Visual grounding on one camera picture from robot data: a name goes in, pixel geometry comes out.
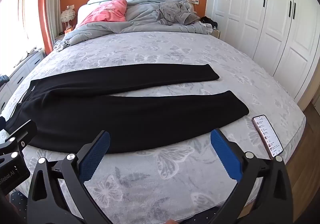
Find black pants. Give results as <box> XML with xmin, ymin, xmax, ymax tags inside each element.
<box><xmin>5</xmin><ymin>63</ymin><xmax>249</xmax><ymax>154</ymax></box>

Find grey crumpled clothing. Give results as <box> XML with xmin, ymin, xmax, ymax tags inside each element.
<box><xmin>157</xmin><ymin>0</ymin><xmax>200</xmax><ymax>26</ymax></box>

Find smartphone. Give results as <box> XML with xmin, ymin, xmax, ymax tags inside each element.
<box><xmin>252</xmin><ymin>114</ymin><xmax>284</xmax><ymax>158</ymax></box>

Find white drawer cabinet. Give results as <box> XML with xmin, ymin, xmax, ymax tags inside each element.
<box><xmin>1</xmin><ymin>49</ymin><xmax>45</xmax><ymax>112</ymax></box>

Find dark cloth on cabinet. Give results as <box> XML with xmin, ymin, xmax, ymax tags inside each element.
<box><xmin>0</xmin><ymin>75</ymin><xmax>10</xmax><ymax>87</ymax></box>

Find orange curtain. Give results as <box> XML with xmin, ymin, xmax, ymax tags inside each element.
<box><xmin>38</xmin><ymin>0</ymin><xmax>53</xmax><ymax>55</ymax></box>

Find white decorative lamp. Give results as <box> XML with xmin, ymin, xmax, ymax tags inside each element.
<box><xmin>60</xmin><ymin>5</ymin><xmax>76</xmax><ymax>33</ymax></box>

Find pink pillow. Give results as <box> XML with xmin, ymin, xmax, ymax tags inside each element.
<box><xmin>76</xmin><ymin>0</ymin><xmax>127</xmax><ymax>28</ymax></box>

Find white wardrobe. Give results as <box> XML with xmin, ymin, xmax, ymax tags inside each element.
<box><xmin>206</xmin><ymin>0</ymin><xmax>319</xmax><ymax>109</ymax></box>

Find black clothes on nightstand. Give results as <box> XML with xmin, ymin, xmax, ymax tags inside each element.
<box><xmin>200</xmin><ymin>16</ymin><xmax>218</xmax><ymax>29</ymax></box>

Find grey duvet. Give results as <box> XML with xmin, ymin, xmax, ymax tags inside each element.
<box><xmin>54</xmin><ymin>0</ymin><xmax>213</xmax><ymax>52</ymax></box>

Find wall switch panel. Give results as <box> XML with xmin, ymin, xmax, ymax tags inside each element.
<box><xmin>188</xmin><ymin>0</ymin><xmax>200</xmax><ymax>5</ymax></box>

